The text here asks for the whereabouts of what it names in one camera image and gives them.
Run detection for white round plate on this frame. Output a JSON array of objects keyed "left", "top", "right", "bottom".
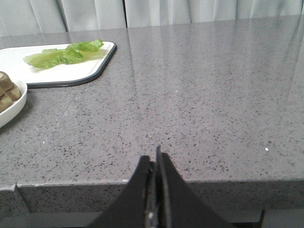
[{"left": 0, "top": 78, "right": 28, "bottom": 127}]

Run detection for grey curtain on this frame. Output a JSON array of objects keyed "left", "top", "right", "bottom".
[{"left": 0, "top": 0, "right": 304, "bottom": 37}]

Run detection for green lettuce leaf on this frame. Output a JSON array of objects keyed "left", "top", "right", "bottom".
[{"left": 23, "top": 39, "right": 104, "bottom": 69}]

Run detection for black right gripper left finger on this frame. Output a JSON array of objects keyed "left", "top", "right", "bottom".
[{"left": 87, "top": 155, "right": 157, "bottom": 228}]

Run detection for bread slice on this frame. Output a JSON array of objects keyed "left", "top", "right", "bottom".
[
  {"left": 0, "top": 84, "right": 22, "bottom": 113},
  {"left": 0, "top": 71, "right": 14, "bottom": 96}
]

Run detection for white cutting board grey rim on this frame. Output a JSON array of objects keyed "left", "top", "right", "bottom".
[{"left": 0, "top": 41, "right": 117, "bottom": 89}]

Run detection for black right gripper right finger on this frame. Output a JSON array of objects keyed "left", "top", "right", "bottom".
[{"left": 156, "top": 146, "right": 234, "bottom": 228}]

